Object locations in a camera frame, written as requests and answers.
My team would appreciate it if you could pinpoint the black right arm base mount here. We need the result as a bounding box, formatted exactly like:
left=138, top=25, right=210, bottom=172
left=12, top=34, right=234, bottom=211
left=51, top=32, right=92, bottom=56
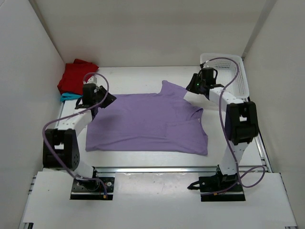
left=187, top=174, right=246, bottom=202

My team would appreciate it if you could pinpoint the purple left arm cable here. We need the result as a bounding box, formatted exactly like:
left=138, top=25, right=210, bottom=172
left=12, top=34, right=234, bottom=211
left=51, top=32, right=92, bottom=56
left=42, top=73, right=110, bottom=198

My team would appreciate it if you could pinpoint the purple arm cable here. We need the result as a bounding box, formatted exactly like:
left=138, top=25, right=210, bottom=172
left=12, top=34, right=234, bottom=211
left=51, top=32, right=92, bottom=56
left=206, top=57, right=265, bottom=195
left=42, top=73, right=110, bottom=198

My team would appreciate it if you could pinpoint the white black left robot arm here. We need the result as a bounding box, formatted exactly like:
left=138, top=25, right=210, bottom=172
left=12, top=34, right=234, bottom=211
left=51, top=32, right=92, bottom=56
left=42, top=83, right=116, bottom=191

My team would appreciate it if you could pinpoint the teal polo shirt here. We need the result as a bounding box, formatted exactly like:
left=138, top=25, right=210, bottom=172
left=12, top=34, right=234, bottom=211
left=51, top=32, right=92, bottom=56
left=60, top=93, right=82, bottom=102

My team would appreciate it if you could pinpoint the red t shirt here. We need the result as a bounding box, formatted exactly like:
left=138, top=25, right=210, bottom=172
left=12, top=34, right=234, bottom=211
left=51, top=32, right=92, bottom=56
left=57, top=59, right=99, bottom=95

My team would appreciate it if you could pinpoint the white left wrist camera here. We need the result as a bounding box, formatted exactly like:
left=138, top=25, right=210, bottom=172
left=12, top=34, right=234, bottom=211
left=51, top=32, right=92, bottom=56
left=83, top=75, right=97, bottom=84

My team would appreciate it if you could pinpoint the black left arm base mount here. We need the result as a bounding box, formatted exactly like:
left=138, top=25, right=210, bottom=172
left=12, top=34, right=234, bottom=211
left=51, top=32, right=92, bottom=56
left=70, top=177, right=115, bottom=200

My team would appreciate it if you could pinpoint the aluminium table edge rail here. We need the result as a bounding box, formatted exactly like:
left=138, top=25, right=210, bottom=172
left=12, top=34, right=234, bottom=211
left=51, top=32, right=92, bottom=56
left=96, top=167, right=216, bottom=173

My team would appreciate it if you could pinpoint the white plastic basket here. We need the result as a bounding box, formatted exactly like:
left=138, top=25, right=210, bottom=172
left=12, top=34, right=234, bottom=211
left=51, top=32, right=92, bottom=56
left=200, top=53, right=249, bottom=99

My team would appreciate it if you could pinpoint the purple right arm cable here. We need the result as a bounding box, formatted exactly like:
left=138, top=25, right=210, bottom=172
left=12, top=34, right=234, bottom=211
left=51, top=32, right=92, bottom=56
left=206, top=57, right=265, bottom=195

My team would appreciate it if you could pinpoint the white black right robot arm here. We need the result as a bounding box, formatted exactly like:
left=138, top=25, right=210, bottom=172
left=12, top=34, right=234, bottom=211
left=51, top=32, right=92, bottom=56
left=186, top=67, right=259, bottom=191

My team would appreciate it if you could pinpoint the lilac garment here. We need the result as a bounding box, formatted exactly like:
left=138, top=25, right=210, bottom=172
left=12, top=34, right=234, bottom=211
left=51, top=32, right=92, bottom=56
left=85, top=80, right=208, bottom=156

